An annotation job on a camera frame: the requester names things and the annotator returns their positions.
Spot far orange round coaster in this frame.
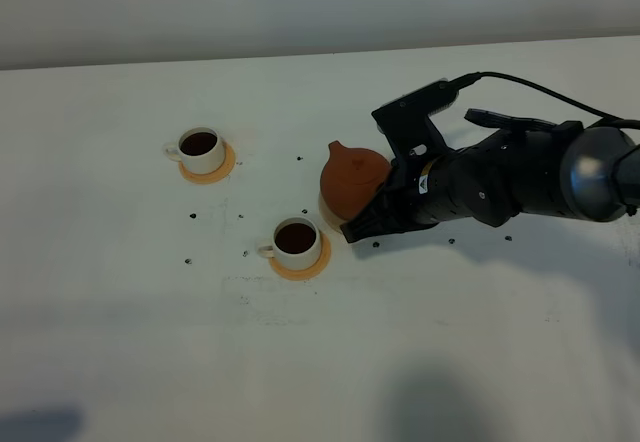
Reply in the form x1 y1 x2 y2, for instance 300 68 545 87
178 142 236 185

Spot white teacup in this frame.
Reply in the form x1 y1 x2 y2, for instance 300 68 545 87
162 127 226 175
257 216 322 271

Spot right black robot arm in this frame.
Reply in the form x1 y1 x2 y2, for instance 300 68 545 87
341 120 639 243

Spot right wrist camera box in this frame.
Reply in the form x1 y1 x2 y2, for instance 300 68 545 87
372 80 459 170

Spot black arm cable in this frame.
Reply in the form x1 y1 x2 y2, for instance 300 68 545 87
449 71 640 131

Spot near white teacup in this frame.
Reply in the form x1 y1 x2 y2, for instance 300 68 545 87
257 216 322 271

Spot near orange round coaster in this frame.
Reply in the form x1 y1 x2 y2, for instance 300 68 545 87
269 232 331 281

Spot brown clay teapot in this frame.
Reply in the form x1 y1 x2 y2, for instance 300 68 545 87
320 141 391 223

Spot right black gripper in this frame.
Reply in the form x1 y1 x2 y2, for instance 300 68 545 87
340 129 525 243

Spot orange round coaster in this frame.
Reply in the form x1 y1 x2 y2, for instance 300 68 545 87
178 142 236 185
269 232 331 281

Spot cream round teapot saucer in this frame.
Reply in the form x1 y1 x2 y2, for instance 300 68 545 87
318 194 345 234

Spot far white teacup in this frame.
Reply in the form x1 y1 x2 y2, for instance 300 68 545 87
162 127 226 175

